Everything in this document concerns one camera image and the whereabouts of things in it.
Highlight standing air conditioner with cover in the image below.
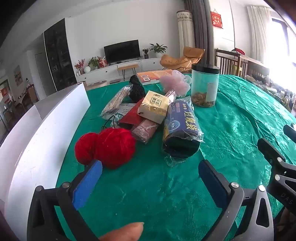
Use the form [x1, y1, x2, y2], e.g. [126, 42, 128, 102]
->
[176, 10, 196, 49]

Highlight orange book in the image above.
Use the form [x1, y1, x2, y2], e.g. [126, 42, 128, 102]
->
[136, 69, 174, 84]

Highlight orange lounge chair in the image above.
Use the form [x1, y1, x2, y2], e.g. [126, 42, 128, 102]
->
[160, 46, 205, 71]

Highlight wooden stool with metal legs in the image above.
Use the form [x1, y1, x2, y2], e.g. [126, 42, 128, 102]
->
[117, 64, 139, 81]

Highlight framed wall picture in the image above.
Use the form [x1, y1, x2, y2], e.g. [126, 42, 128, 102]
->
[13, 65, 23, 80]

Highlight pink packet in clear wrap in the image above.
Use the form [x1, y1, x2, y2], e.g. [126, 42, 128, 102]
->
[132, 119, 160, 144]

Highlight white box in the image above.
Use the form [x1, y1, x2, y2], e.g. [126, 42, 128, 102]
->
[0, 82, 90, 241]

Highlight bag of wooden chopsticks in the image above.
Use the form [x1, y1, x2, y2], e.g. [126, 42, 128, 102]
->
[100, 85, 130, 116]

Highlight white television cabinet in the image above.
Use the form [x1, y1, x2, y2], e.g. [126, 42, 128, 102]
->
[76, 58, 163, 84]

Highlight pink items in clear bag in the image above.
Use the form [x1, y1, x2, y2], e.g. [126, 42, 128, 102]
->
[159, 70, 192, 102]

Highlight white printed leaflet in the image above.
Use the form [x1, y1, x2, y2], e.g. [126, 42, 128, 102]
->
[115, 103, 137, 114]

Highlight green plant with red decoration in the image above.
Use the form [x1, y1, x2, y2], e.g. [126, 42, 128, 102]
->
[88, 56, 107, 70]

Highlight flat screen television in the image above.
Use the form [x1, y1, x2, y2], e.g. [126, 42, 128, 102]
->
[104, 39, 140, 65]

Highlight large green potted plant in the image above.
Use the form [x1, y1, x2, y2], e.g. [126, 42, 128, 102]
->
[149, 43, 167, 58]

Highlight tan tissue pack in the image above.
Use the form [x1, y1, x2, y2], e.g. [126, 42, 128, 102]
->
[137, 90, 171, 124]

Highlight red wall hanging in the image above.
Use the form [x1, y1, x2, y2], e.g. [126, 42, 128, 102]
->
[211, 10, 224, 29]

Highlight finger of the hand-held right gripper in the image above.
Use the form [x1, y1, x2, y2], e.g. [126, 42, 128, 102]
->
[257, 138, 296, 209]
[283, 125, 296, 141]

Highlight grey curtain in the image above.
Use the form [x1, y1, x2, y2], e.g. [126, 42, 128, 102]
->
[184, 0, 214, 66]

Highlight black display cabinet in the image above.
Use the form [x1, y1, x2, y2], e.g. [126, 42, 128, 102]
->
[44, 18, 77, 92]

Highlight clear jar with black lid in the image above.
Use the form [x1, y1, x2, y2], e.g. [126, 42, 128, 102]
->
[191, 64, 220, 108]

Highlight white sheer curtain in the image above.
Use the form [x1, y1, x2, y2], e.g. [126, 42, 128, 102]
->
[247, 6, 271, 67]

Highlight black lace hair accessory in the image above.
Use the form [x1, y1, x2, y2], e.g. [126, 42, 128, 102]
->
[129, 75, 147, 102]

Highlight wooden dining chairs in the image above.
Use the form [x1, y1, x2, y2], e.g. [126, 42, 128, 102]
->
[20, 83, 39, 110]

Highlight green tablecloth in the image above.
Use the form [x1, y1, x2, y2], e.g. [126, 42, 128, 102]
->
[55, 74, 296, 241]

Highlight person's left hand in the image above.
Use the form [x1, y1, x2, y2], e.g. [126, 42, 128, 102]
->
[98, 222, 145, 241]

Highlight red flower arrangement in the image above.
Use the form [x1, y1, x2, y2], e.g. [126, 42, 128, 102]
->
[74, 59, 86, 76]

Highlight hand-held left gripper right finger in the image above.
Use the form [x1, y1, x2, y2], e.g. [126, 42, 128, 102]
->
[198, 159, 275, 241]

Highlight wooden railing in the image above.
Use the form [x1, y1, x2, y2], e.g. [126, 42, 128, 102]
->
[215, 49, 270, 80]

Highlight large red yarn ball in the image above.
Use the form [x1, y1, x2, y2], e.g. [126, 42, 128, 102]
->
[95, 127, 136, 169]

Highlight pile of assorted goods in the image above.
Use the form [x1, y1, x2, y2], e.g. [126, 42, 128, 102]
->
[245, 74, 296, 113]

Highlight blue garbage bag roll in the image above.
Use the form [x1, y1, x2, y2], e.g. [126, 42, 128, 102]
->
[162, 97, 204, 168]

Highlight red packet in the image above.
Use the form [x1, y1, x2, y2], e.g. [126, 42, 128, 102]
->
[118, 98, 145, 130]

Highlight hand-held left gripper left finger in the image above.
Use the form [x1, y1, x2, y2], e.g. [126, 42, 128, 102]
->
[27, 160, 103, 241]

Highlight small red yarn ball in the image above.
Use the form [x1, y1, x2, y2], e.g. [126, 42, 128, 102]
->
[75, 133, 99, 165]

